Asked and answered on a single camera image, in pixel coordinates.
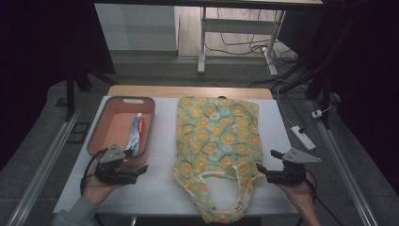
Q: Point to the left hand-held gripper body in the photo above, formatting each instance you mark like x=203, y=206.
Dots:
x=109, y=172

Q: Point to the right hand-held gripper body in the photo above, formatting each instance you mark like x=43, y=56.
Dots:
x=290, y=175

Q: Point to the toothpaste tube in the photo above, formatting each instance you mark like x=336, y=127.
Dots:
x=136, y=133

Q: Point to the orange plastic basket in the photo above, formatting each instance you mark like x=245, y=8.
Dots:
x=122, y=128

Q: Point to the floral cloth bag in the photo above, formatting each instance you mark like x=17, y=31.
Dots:
x=216, y=138

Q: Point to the person's right hand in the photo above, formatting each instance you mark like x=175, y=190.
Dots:
x=301, y=194

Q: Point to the person's left hand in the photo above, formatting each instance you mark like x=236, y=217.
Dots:
x=95, y=191

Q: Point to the white table mat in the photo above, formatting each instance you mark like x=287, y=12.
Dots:
x=163, y=188

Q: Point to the white power strip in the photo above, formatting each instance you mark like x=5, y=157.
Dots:
x=303, y=138

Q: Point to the black floor plate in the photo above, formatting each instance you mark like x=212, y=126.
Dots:
x=78, y=132

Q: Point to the small white plug adapter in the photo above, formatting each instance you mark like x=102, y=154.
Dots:
x=317, y=114

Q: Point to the black metal stand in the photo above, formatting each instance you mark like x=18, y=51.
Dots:
x=71, y=94
x=324, y=94

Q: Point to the dark curtain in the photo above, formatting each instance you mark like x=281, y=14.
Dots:
x=37, y=62
x=367, y=78

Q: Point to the white panel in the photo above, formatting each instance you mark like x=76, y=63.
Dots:
x=135, y=28

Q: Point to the aluminium rail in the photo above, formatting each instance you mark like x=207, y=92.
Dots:
x=345, y=169
x=44, y=166

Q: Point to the white metal desk frame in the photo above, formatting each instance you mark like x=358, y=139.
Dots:
x=238, y=26

